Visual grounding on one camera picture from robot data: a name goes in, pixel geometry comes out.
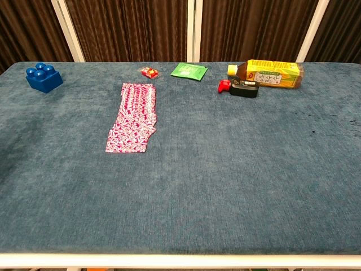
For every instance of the blue fabric table cover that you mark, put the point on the blue fabric table cover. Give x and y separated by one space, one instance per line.
214 175

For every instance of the pink patterned folded cloth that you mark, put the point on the pink patterned folded cloth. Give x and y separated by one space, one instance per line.
135 107

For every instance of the green foil sachet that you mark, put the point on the green foil sachet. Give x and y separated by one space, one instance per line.
188 71

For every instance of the red yellow wrapped candy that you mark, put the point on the red yellow wrapped candy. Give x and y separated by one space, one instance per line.
149 72

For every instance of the black bottle with red cap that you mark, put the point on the black bottle with red cap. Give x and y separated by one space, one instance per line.
244 88

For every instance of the yellow label tea bottle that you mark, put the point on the yellow label tea bottle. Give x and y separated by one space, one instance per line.
270 74

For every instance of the dark brown pleated curtain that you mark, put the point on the dark brown pleated curtain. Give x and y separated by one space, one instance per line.
253 28
132 28
28 31
341 31

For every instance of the blue toy building block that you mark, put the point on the blue toy building block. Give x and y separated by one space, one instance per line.
43 79

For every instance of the white partition post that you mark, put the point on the white partition post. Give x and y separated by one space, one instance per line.
194 31
69 31
311 31

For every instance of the white table frame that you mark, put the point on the white table frame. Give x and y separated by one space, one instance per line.
180 260

